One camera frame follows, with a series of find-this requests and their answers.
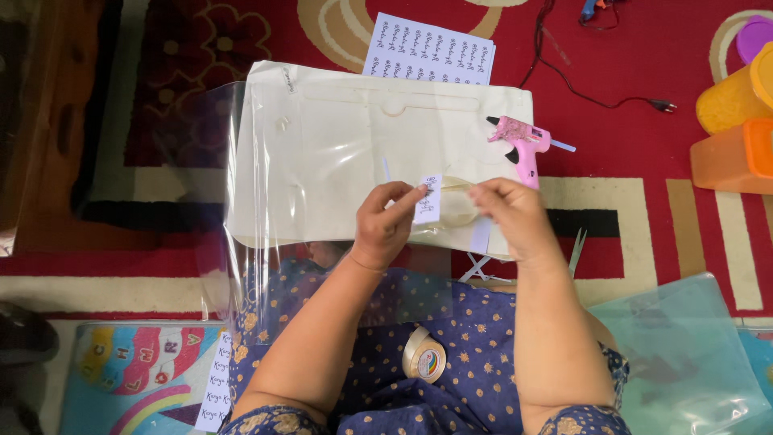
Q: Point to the person's right hand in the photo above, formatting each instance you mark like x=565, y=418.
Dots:
x=513, y=220

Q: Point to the red patterned carpet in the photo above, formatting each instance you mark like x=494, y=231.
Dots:
x=634, y=181

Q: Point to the small silver scissors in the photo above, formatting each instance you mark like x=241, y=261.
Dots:
x=577, y=251

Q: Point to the person's right fingers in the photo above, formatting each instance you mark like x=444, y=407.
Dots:
x=490, y=202

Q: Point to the small white printed label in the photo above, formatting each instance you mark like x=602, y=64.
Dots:
x=428, y=200

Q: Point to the cream ribbon roll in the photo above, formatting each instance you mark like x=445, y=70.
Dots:
x=424, y=356

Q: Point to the cream folding lap table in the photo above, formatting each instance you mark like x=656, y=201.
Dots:
x=338, y=157

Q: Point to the blue floral patterned dress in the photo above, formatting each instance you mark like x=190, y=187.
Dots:
x=435, y=356

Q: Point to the white printed label sheet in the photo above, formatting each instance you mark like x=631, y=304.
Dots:
x=430, y=51

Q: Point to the black object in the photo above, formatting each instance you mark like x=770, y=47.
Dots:
x=24, y=338

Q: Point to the orange plastic container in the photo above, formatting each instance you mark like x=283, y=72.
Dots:
x=734, y=157

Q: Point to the person's left hand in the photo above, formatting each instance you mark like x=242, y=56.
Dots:
x=381, y=232

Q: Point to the clear plastic wrap sheet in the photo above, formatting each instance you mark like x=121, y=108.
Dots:
x=253, y=241

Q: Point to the narrow white paper strip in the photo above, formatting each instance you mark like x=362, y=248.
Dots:
x=480, y=234

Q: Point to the colourful alphabet play mat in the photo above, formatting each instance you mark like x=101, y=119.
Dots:
x=133, y=380

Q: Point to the blue and orange tool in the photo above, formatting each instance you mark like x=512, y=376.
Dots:
x=595, y=9

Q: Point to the pink hot glue gun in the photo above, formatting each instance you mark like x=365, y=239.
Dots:
x=523, y=144

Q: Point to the white printed label strip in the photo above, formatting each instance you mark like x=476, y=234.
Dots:
x=216, y=386

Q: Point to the stack of clear plastic bags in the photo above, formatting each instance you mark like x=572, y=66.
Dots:
x=682, y=362

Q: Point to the purple plastic lid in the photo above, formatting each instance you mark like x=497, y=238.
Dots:
x=755, y=37

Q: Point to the dark wooden furniture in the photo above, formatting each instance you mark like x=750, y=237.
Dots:
x=42, y=121

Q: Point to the yellow plastic container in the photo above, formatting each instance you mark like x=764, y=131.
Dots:
x=734, y=96

